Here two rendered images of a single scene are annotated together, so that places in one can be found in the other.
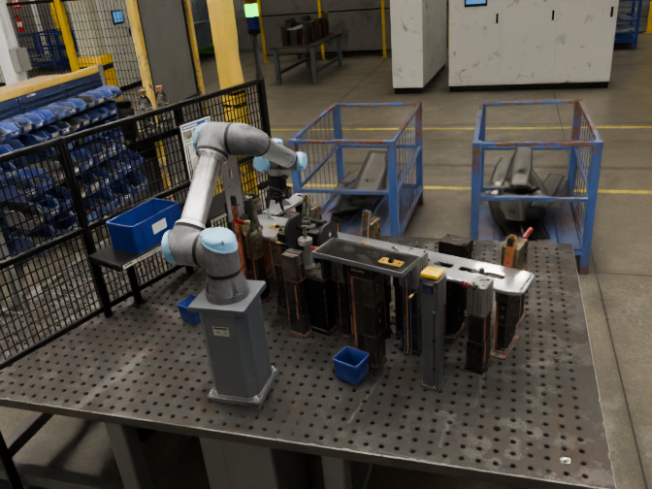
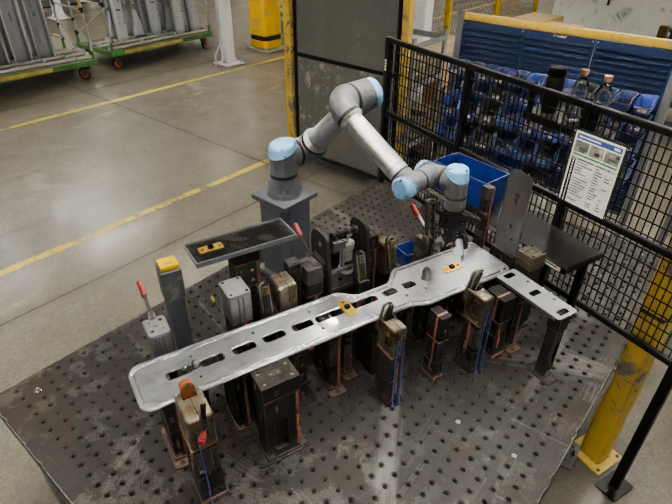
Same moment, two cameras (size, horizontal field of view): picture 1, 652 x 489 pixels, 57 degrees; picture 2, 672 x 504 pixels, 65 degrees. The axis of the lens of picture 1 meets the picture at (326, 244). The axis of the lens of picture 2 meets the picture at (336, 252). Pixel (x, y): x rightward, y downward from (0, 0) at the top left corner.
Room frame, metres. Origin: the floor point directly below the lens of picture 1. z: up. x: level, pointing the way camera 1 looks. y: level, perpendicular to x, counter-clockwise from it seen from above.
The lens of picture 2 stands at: (2.76, -1.45, 2.15)
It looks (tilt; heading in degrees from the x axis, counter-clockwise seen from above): 34 degrees down; 111
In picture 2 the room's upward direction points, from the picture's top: 1 degrees clockwise
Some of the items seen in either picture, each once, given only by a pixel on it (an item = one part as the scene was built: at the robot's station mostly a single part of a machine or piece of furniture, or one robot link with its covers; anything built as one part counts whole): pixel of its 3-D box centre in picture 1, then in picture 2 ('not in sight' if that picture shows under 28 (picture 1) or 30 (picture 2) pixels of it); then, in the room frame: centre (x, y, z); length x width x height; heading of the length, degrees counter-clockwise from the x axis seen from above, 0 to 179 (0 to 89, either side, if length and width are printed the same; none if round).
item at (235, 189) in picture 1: (232, 185); (512, 212); (2.74, 0.42, 1.17); 0.12 x 0.01 x 0.34; 143
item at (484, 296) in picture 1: (478, 325); (165, 366); (1.80, -0.52, 0.88); 0.11 x 0.10 x 0.36; 143
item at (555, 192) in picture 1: (528, 179); not in sight; (4.28, -1.58, 0.47); 1.20 x 0.80 x 0.95; 163
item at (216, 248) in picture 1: (218, 249); (284, 156); (1.81, 0.36, 1.27); 0.13 x 0.12 x 0.14; 67
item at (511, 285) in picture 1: (367, 247); (343, 312); (2.29, -0.17, 1.00); 1.38 x 0.22 x 0.02; 53
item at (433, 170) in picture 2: (269, 160); (429, 175); (2.45, 0.21, 1.37); 0.11 x 0.11 x 0.08; 67
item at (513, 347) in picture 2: not in sight; (512, 315); (2.83, 0.22, 0.84); 0.11 x 0.06 x 0.29; 143
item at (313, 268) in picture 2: (344, 291); (311, 304); (2.11, -0.06, 0.89); 0.13 x 0.11 x 0.38; 143
